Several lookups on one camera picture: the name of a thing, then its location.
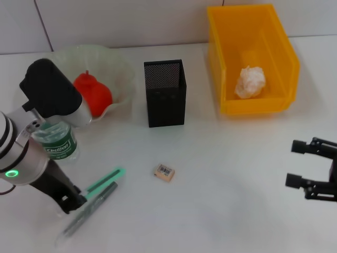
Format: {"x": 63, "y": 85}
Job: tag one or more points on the pale green glass fruit plate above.
{"x": 116, "y": 68}

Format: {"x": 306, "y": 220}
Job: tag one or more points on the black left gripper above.
{"x": 52, "y": 182}

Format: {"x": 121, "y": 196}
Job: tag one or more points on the red pear-shaped fruit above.
{"x": 98, "y": 97}

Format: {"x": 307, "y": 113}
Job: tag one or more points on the beige eraser with barcode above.
{"x": 163, "y": 172}

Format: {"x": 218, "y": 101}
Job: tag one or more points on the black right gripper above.
{"x": 333, "y": 171}

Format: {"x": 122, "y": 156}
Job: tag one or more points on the green utility knife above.
{"x": 105, "y": 180}

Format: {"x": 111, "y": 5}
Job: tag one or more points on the grey marker pen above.
{"x": 87, "y": 210}

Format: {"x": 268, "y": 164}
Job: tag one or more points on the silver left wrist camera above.
{"x": 50, "y": 89}

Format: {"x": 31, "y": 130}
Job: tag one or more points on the black mesh pen holder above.
{"x": 167, "y": 105}

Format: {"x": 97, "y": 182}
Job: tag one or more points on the yellow plastic bin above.
{"x": 237, "y": 39}

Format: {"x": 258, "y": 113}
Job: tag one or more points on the clear green-label water bottle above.
{"x": 58, "y": 147}

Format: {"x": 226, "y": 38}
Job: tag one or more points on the white paper ball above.
{"x": 250, "y": 83}

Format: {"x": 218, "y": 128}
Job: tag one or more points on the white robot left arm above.
{"x": 15, "y": 158}

